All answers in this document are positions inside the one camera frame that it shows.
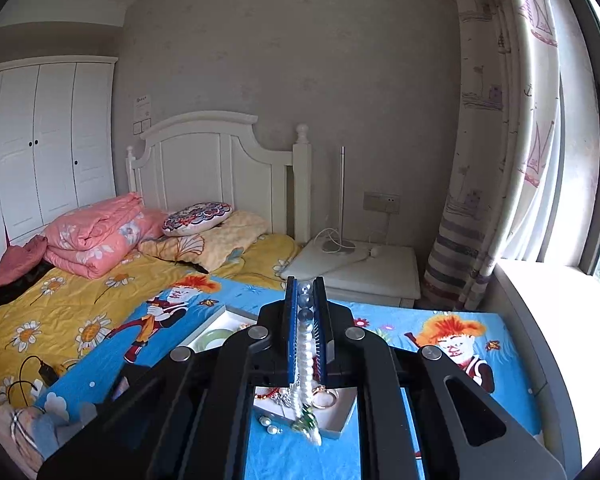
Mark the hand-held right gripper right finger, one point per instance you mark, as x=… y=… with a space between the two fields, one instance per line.
x=321 y=310

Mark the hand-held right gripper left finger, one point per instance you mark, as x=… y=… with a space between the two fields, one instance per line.
x=291 y=310

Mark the white shallow box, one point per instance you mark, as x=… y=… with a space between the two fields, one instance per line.
x=232 y=319

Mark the white nightstand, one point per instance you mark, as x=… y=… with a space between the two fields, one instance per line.
x=370 y=275

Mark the green jade bangle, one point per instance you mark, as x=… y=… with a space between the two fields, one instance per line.
x=211 y=334

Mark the yellow shell print pillow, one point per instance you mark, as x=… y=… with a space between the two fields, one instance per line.
x=220 y=245

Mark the blue printed blanket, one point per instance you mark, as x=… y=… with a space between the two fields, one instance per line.
x=430 y=320

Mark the green crystal brooch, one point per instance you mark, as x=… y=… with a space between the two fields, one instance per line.
x=305 y=420

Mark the slim pole table lamp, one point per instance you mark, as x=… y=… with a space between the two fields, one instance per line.
x=343 y=195

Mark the round patterned cushion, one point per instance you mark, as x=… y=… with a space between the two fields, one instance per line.
x=197 y=217

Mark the white bed headboard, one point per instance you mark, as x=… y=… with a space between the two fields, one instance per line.
x=200 y=170

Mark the folded pink quilt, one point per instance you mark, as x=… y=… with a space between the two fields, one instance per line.
x=100 y=230

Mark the white window sill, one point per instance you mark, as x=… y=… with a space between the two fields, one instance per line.
x=555 y=320

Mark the yellow daisy quilt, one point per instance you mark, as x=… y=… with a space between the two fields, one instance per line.
x=55 y=320

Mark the black charger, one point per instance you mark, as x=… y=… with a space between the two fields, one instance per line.
x=49 y=372

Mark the striped printed curtain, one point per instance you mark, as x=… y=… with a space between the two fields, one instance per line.
x=500 y=135

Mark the pink cloth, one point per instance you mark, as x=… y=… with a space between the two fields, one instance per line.
x=20 y=260

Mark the dark cloth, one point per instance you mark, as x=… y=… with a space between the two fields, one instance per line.
x=10 y=290

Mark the plaid cloth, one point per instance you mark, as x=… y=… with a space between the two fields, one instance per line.
x=30 y=427

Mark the white wardrobe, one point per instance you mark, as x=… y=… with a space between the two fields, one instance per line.
x=55 y=135

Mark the wall socket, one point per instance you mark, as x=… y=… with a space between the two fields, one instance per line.
x=381 y=202

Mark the wall light switch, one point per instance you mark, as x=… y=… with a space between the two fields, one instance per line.
x=143 y=127

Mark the paper wall note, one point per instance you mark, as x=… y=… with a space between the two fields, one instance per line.
x=142 y=105

